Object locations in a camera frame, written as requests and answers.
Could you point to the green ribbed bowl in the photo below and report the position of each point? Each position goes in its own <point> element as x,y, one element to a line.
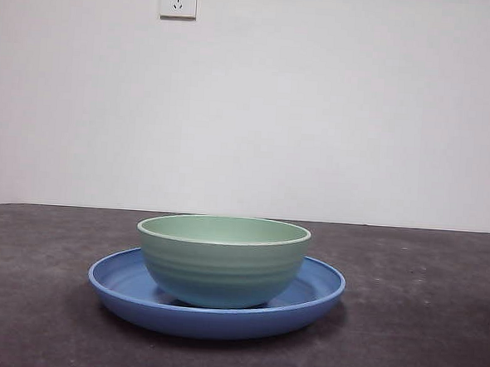
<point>223,273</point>

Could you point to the blue round plate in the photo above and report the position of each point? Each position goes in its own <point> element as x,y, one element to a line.
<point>211,323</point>

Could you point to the white wall socket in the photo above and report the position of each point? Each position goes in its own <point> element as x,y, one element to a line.
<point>179,0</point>

